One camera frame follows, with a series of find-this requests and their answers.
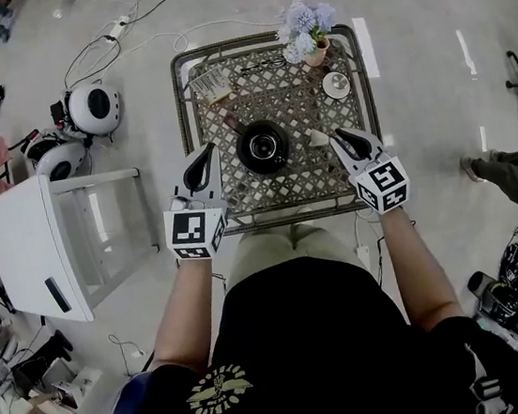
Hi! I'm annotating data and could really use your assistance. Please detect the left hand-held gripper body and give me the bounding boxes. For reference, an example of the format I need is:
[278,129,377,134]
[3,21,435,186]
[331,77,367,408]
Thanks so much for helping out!
[160,189,235,265]

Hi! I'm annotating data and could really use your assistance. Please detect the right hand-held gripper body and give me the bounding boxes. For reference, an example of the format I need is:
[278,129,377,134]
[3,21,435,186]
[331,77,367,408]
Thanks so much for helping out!
[344,143,417,220]

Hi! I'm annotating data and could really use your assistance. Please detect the black cylindrical pot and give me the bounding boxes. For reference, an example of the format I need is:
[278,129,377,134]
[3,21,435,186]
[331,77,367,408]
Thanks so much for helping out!
[221,106,296,181]

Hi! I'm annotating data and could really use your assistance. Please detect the small white paper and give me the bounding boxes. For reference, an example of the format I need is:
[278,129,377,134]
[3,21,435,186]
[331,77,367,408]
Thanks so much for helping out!
[308,128,331,148]

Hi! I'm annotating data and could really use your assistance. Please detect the person's left forearm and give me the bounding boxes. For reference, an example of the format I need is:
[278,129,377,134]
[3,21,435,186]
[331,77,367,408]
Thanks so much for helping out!
[136,253,227,376]

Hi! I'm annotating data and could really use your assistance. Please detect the person's right forearm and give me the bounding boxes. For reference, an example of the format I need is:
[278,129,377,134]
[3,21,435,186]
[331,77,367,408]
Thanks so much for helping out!
[376,199,467,336]

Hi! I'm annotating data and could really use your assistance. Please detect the woven lattice coffee table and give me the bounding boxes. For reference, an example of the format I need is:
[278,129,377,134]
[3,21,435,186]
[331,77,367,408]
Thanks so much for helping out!
[166,19,393,242]

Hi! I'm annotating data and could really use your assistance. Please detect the white saucer with cup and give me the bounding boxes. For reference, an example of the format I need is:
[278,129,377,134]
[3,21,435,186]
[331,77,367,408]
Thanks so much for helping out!
[319,69,352,101]

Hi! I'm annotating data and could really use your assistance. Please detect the white power adapter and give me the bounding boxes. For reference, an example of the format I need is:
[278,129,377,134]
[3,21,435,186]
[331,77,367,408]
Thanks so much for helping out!
[354,243,373,268]

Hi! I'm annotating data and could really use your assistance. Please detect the person's beige trousers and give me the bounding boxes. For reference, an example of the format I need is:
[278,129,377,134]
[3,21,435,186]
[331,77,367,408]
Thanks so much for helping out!
[219,214,369,297]

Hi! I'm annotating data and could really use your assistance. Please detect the white round headset device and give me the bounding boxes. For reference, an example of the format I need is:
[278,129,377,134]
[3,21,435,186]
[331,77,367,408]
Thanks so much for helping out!
[63,79,126,141]
[32,138,91,184]

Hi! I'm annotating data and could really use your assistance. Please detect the black eyeglasses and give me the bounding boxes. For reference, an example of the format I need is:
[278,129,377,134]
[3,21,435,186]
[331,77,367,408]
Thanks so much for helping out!
[238,55,288,76]

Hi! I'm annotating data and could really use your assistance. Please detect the pink vase with blue flowers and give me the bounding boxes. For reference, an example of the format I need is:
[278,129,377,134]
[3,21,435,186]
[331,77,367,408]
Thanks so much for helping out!
[272,0,344,72]

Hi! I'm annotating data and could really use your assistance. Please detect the black smartphone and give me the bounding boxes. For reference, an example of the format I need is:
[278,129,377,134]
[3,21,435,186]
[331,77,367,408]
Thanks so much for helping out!
[43,274,73,316]

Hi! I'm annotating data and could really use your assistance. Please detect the white side table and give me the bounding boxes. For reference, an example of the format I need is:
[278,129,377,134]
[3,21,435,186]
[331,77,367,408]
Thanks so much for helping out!
[0,161,170,335]

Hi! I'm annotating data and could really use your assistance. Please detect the white power strip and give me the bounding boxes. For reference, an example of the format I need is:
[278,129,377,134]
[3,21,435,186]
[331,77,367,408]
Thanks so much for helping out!
[103,14,132,42]

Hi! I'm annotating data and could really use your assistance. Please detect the blue chair seat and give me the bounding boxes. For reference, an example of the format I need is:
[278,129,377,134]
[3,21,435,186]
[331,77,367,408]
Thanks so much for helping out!
[107,374,155,414]

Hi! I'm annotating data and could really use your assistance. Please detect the person's black t-shirt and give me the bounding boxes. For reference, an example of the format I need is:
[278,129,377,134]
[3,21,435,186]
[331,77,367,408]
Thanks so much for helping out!
[86,228,518,414]

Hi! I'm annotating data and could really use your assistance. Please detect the white floor cable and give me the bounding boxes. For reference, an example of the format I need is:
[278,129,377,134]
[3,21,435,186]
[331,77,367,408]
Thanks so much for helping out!
[121,11,285,62]

